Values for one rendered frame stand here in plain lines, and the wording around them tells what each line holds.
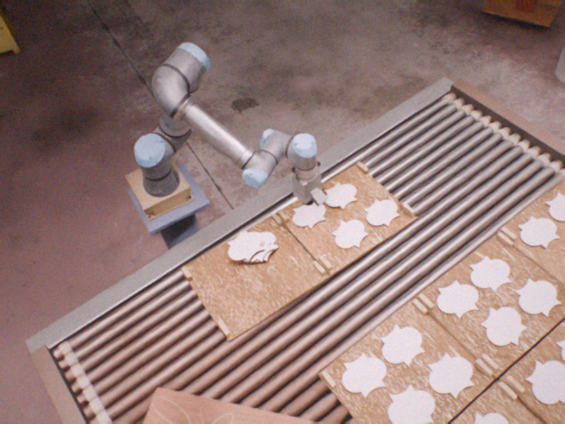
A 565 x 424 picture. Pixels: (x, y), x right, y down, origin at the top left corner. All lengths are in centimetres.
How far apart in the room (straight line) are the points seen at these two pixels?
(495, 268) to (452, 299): 20
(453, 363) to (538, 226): 64
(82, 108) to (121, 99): 29
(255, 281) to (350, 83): 241
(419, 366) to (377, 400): 17
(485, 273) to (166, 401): 112
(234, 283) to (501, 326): 90
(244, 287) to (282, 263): 16
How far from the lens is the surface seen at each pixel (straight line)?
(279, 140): 183
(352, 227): 205
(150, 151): 211
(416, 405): 177
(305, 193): 192
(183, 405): 171
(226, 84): 420
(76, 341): 205
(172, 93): 176
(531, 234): 215
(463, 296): 195
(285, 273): 196
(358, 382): 178
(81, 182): 382
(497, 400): 183
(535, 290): 202
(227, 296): 194
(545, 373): 190
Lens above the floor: 261
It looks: 52 degrees down
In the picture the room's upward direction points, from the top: 7 degrees counter-clockwise
